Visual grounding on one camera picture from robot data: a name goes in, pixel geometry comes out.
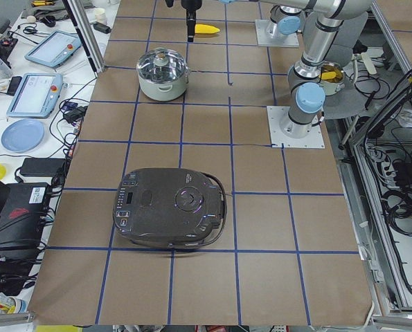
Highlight small pot with yellow item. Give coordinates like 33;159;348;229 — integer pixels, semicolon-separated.
319;62;345;96

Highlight yellow toy corn cob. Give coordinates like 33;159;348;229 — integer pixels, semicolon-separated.
195;24;220;35

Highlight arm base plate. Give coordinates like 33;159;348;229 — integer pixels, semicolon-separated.
255;17;301;48
267;106;325;149

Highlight glass pot lid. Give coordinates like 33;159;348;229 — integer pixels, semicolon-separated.
136;48;188;84

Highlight white cup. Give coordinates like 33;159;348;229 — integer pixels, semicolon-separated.
93;8;107;25

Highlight black computer box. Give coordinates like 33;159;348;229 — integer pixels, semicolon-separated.
0;182;51;250

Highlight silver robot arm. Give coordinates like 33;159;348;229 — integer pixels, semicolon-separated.
267;6;301;47
270;1;372;139

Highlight pale green steel pot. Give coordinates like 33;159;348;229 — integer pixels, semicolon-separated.
136;48;192;102

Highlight black power adapter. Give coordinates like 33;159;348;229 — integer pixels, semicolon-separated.
19;158;64;177

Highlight light blue plate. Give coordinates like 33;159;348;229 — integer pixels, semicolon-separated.
1;119;45;153

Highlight aluminium frame post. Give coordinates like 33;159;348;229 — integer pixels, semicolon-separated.
63;0;105;73

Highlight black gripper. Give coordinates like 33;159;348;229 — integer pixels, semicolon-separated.
181;0;202;42

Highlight blue teach pendant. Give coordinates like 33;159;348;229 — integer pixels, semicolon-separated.
24;30;82;68
6;73;63;118

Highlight dark brown rice cooker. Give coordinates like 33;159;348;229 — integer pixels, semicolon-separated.
112;167;227;249

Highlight black smartphone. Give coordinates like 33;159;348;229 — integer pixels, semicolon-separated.
6;76;22;96

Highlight blue teach pendant lower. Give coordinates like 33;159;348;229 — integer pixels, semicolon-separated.
6;73;63;118

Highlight blue teach pendant upper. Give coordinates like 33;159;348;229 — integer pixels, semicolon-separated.
24;30;82;68

